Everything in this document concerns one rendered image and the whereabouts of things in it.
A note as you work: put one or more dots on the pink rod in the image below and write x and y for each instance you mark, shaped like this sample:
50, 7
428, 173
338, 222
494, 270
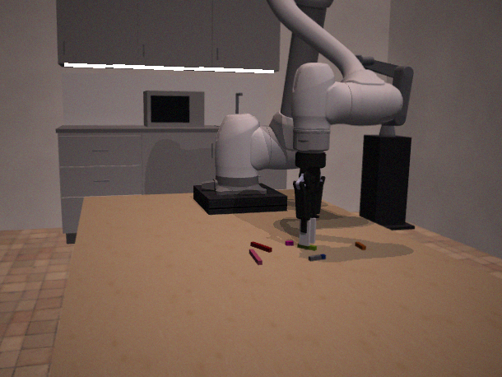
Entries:
255, 257

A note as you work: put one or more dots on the lime green rod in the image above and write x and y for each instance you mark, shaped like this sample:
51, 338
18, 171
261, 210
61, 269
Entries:
311, 247

